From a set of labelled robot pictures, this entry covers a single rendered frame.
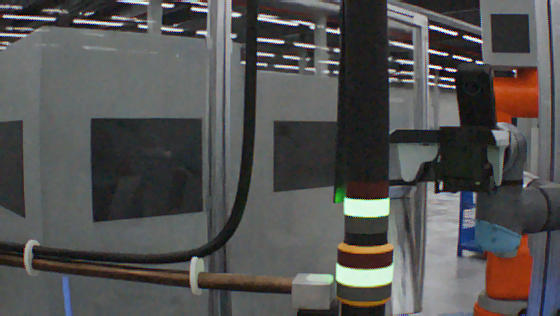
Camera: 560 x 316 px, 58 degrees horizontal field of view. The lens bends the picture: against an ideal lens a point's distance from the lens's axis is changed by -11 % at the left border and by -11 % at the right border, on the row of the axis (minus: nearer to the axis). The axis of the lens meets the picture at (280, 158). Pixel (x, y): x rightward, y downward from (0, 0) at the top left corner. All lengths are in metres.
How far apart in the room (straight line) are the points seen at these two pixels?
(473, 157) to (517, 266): 3.69
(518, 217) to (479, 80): 0.26
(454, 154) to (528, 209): 0.23
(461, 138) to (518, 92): 3.73
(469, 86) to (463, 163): 0.09
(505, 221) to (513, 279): 3.52
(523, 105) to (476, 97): 3.71
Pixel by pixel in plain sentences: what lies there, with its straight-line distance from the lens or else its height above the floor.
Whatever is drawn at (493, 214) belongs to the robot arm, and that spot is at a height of 1.54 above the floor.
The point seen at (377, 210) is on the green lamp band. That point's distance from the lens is 0.42.
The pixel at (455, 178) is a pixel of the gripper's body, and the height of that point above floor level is 1.61.
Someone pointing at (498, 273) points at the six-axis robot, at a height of 0.60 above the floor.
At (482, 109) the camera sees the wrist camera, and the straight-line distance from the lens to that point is 0.70.
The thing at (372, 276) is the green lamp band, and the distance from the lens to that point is 0.42.
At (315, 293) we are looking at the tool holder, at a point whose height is 1.54.
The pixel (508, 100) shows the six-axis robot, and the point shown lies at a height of 1.90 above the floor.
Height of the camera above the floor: 1.67
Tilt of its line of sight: 3 degrees down
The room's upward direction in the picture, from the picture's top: straight up
